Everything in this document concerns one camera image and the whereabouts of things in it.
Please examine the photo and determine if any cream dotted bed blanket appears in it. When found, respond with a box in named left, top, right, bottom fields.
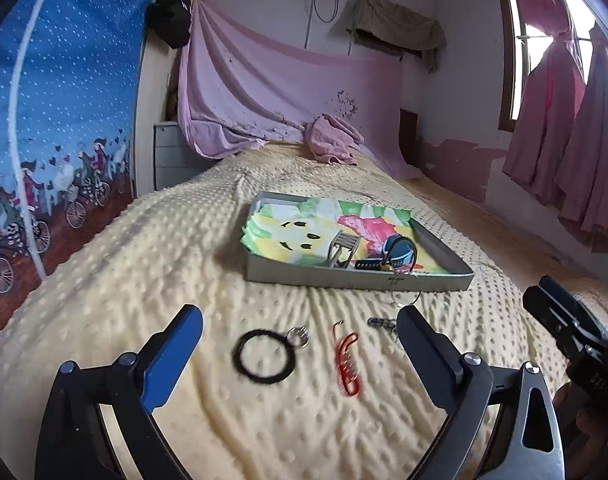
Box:
left=0, top=142, right=608, bottom=480

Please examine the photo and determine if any pink window curtain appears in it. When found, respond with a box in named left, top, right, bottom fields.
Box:
left=502, top=0, right=608, bottom=254

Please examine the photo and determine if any red knotted cord charm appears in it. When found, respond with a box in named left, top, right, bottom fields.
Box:
left=332, top=320, right=361, bottom=396

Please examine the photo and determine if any blue kids smart watch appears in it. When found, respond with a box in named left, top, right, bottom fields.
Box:
left=355, top=234, right=418, bottom=272

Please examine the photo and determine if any silver ring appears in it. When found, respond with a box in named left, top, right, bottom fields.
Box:
left=284, top=326, right=311, bottom=348

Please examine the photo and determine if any crumpled pink towel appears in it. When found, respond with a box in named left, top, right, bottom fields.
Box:
left=305, top=114, right=363, bottom=166

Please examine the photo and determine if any air conditioner power cable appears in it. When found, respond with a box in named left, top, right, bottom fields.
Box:
left=303, top=0, right=344, bottom=51

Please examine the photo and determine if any grey bedside drawer cabinet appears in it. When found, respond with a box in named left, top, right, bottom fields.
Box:
left=153, top=122, right=218, bottom=191

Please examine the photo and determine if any blue polka dot wardrobe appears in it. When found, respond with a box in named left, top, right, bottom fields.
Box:
left=0, top=0, right=153, bottom=331

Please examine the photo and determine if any black hair tie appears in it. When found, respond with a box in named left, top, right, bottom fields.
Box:
left=231, top=328, right=297, bottom=386

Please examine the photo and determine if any grey metal tray box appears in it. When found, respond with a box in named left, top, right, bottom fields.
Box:
left=245, top=192, right=474, bottom=292

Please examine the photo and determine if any colourful paper tray liner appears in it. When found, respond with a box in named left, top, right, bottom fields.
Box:
left=241, top=197, right=446, bottom=274

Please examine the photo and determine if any white tall cabinet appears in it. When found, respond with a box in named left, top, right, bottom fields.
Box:
left=131, top=26, right=177, bottom=197

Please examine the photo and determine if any person's right hand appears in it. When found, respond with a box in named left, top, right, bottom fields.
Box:
left=554, top=382, right=608, bottom=479

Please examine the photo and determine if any pink hanging sheet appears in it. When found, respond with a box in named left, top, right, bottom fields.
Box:
left=178, top=0, right=421, bottom=180

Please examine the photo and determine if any beige rectangular buckle frame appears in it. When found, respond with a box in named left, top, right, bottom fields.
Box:
left=323, top=231, right=361, bottom=269

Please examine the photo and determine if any black hanging bag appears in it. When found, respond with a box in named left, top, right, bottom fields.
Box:
left=145, top=0, right=191, bottom=49

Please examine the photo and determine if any olive cloth on shelf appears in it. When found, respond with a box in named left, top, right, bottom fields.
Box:
left=348, top=0, right=446, bottom=74

